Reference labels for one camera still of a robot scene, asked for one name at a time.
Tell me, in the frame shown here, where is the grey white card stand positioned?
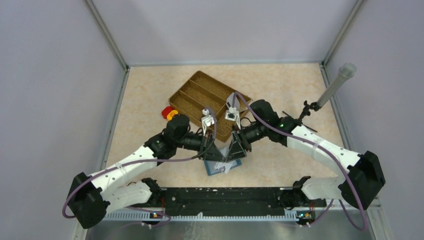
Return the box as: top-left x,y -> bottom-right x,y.
226,92 -> 240,110

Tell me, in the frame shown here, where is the woven brown divided tray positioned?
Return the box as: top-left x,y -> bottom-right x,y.
168,70 -> 236,143

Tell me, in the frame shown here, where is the grey striped card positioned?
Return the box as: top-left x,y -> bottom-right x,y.
219,146 -> 229,163

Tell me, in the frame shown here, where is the red cylinder block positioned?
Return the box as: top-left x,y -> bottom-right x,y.
161,106 -> 173,120

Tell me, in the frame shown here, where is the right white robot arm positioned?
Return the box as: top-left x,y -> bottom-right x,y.
233,99 -> 386,210

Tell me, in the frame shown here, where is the orange cylinder block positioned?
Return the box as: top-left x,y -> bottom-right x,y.
166,109 -> 179,121

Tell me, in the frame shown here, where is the grey microphone on tripod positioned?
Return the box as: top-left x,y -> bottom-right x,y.
287,62 -> 357,126

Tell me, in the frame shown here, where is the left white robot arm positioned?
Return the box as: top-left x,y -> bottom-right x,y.
62,114 -> 217,229

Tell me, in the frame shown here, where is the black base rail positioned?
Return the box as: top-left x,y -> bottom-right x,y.
132,187 -> 319,226

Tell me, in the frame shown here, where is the blue card holder wallet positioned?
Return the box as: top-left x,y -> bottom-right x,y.
204,159 -> 242,176

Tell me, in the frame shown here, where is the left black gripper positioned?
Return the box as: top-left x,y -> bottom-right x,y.
175,129 -> 226,162

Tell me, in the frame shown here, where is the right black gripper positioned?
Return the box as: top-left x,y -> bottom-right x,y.
225,121 -> 268,163

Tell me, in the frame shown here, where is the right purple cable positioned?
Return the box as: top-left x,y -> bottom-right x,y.
230,91 -> 369,232

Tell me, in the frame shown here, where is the silver patterned card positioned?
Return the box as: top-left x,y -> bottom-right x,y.
213,161 -> 234,174

